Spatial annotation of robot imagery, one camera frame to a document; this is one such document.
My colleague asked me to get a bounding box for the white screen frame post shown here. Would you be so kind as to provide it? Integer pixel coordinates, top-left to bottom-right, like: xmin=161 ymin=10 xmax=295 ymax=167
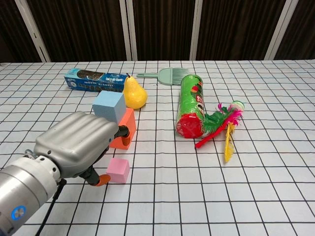
xmin=190 ymin=0 xmax=206 ymax=60
xmin=119 ymin=0 xmax=138 ymax=61
xmin=15 ymin=0 xmax=51 ymax=62
xmin=264 ymin=0 xmax=296 ymax=60

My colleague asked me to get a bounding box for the yellow toy pear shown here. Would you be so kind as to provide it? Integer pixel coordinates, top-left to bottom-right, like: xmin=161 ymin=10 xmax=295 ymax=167
xmin=122 ymin=72 xmax=149 ymax=110

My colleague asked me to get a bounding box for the dark pleated screen fabric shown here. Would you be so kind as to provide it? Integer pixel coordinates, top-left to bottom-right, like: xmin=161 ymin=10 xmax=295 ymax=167
xmin=0 ymin=0 xmax=315 ymax=63

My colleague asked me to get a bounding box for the colourful feather shuttlecock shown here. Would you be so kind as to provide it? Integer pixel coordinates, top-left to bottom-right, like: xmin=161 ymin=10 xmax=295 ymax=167
xmin=194 ymin=100 xmax=246 ymax=163

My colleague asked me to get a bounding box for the green plastic dustpan comb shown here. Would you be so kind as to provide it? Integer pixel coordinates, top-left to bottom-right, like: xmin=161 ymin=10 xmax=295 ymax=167
xmin=136 ymin=67 xmax=191 ymax=87

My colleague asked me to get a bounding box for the blue cookie box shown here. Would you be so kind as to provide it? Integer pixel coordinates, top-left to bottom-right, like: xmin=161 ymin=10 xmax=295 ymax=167
xmin=64 ymin=68 xmax=128 ymax=96

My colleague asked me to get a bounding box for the orange foam cube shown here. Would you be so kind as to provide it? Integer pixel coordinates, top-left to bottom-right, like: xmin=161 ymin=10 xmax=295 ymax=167
xmin=109 ymin=108 xmax=137 ymax=150

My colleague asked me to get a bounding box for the light blue foam cube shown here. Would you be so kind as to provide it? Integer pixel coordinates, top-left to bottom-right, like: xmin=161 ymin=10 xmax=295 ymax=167
xmin=92 ymin=90 xmax=126 ymax=123

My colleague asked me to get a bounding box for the green chips can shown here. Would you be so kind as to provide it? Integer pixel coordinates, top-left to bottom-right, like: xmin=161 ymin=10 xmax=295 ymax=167
xmin=175 ymin=74 xmax=206 ymax=139

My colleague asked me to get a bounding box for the white black-grid tablecloth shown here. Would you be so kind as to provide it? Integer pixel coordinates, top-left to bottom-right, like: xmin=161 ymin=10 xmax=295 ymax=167
xmin=0 ymin=59 xmax=315 ymax=236

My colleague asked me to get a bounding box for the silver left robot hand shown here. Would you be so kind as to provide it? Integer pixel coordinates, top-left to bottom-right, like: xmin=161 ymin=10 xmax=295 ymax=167
xmin=33 ymin=111 xmax=131 ymax=187

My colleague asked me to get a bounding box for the small pink foam cube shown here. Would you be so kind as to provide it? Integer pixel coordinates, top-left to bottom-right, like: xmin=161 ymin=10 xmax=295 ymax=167
xmin=106 ymin=157 xmax=130 ymax=184

